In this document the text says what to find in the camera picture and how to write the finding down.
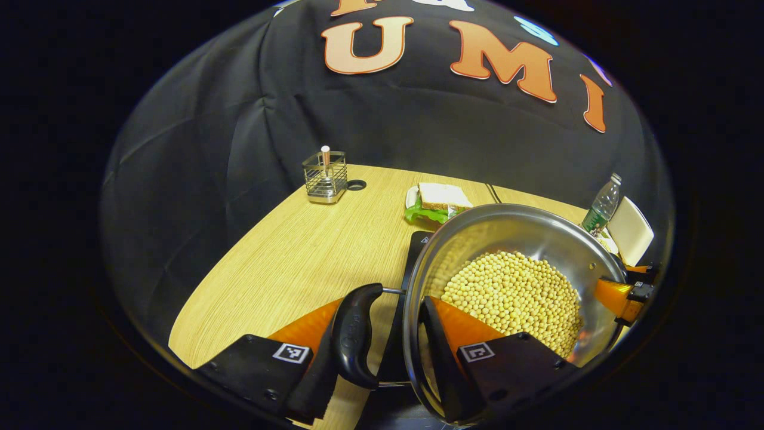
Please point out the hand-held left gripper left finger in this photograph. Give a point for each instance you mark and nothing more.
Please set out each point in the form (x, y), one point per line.
(310, 394)

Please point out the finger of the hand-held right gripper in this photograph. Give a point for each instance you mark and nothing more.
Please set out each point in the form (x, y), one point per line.
(618, 298)

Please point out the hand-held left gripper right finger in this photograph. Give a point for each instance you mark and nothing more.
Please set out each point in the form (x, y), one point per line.
(441, 364)

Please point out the black induction cooktop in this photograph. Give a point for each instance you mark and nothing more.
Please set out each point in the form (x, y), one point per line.
(394, 346)

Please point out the steel pot with soybeans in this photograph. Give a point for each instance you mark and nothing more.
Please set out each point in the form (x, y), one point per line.
(513, 286)

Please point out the white toaster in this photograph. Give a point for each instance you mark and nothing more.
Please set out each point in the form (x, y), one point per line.
(631, 230)

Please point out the clear plastic water bottle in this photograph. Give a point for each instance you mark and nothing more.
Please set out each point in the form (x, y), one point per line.
(600, 209)

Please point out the sandwich on white plate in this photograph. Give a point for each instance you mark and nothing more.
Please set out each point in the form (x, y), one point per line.
(441, 197)

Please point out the black round table grommet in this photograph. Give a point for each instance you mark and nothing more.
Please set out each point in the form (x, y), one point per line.
(356, 185)

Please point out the white stick with copper band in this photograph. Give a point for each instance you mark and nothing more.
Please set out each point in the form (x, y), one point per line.
(325, 156)

